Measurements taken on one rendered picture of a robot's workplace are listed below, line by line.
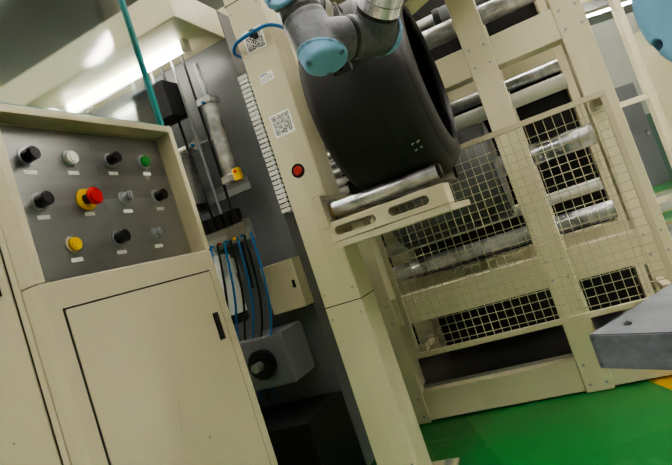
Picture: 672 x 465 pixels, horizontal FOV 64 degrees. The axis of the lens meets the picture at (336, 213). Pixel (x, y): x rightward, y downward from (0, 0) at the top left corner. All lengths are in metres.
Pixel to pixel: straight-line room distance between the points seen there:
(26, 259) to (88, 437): 0.35
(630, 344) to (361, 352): 1.15
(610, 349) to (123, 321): 0.94
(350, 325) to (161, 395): 0.65
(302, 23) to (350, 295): 0.89
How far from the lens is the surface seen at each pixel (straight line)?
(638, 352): 0.66
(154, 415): 1.27
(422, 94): 1.44
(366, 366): 1.72
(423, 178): 1.49
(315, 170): 1.68
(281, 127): 1.74
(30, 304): 1.17
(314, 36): 1.07
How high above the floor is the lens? 0.78
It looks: 4 degrees up
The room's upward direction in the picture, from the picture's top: 19 degrees counter-clockwise
